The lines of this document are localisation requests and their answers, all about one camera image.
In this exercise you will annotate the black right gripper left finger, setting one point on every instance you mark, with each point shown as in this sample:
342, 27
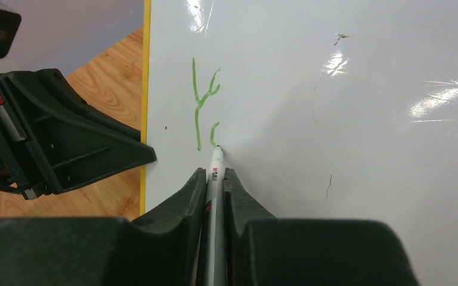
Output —
157, 248

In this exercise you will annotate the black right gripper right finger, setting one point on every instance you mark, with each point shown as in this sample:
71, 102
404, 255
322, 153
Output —
266, 250

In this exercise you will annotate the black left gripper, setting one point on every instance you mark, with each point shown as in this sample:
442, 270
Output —
52, 141

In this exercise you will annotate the green white marker pen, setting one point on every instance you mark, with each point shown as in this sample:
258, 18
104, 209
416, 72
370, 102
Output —
215, 259

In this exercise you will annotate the yellow framed whiteboard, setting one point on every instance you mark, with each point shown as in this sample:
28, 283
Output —
332, 109

